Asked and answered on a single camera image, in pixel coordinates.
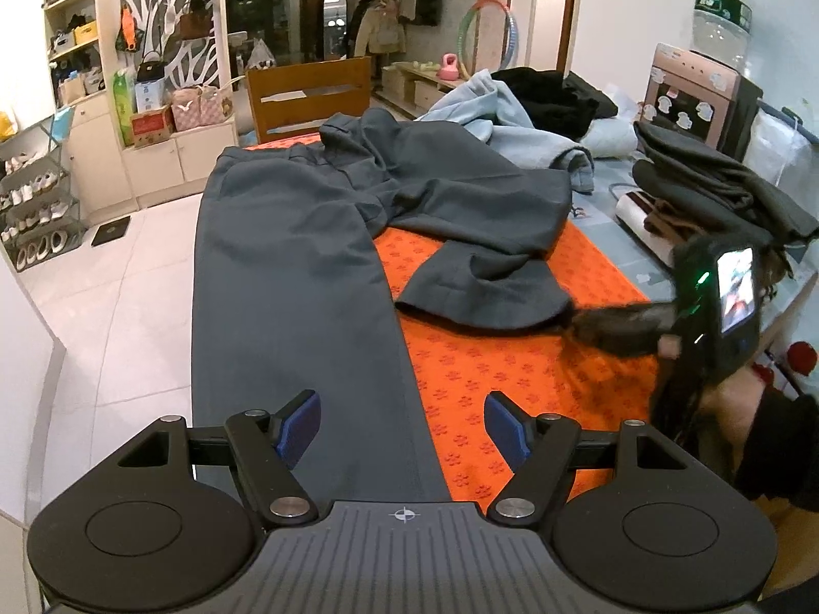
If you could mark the pale blue folded cloth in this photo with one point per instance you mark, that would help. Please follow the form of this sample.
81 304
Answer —
611 137

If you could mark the metal shoe rack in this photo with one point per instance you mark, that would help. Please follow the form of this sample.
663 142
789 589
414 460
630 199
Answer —
38 204

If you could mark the light blue garment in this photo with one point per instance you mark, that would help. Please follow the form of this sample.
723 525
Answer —
499 115

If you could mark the beige shelf cabinet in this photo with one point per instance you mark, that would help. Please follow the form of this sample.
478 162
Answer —
160 160

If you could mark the person's right forearm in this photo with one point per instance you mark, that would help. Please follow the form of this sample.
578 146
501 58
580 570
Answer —
768 435

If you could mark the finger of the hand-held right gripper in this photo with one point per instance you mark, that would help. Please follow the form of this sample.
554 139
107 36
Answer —
614 329

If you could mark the person's right hand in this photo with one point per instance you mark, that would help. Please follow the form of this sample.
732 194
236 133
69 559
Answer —
670 346

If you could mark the wooden chair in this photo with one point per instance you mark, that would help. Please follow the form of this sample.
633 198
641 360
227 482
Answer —
307 102

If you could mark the checked handbag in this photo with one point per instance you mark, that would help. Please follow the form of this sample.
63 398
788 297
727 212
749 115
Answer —
201 109

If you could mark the orange patterned mat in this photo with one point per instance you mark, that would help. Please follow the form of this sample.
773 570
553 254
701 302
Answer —
512 364

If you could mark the colourful hula hoop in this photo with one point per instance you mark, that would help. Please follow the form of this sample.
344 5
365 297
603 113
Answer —
489 5

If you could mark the folded brown garment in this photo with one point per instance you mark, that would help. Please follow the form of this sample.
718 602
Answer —
662 220

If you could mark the clear water bottle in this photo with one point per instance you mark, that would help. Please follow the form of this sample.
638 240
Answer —
720 13

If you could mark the black garment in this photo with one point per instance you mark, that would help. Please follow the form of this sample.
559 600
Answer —
550 99

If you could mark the folded dark grey garment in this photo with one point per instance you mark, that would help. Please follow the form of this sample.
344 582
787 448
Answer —
716 185

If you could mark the clear plastic bag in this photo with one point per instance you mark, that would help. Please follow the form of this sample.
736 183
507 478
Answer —
784 141

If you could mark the pink water dispenser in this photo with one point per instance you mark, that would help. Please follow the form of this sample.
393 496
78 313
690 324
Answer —
691 96

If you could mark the folded white striped garment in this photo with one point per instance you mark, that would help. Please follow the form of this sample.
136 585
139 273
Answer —
640 217

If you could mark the standing mirror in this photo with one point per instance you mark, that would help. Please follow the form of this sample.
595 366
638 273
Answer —
334 25

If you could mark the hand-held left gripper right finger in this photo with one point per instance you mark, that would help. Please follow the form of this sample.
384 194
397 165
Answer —
505 428

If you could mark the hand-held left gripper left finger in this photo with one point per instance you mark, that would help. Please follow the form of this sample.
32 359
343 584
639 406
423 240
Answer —
301 428

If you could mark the dark grey pants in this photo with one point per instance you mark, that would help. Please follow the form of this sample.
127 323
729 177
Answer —
288 268

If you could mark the pink kettlebell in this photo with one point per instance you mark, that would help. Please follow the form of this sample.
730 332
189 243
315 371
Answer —
448 69

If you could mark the black wall television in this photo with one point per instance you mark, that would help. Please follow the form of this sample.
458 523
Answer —
427 0

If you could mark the grey patterned tablecloth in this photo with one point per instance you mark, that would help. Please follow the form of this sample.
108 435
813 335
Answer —
614 230

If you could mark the low beige cabinet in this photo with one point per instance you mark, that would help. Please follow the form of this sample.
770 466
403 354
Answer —
416 86

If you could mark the black bathroom scale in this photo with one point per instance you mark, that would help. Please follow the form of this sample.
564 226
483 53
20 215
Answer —
110 231

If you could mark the beige hanging coat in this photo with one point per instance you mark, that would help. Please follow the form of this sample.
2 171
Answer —
381 29

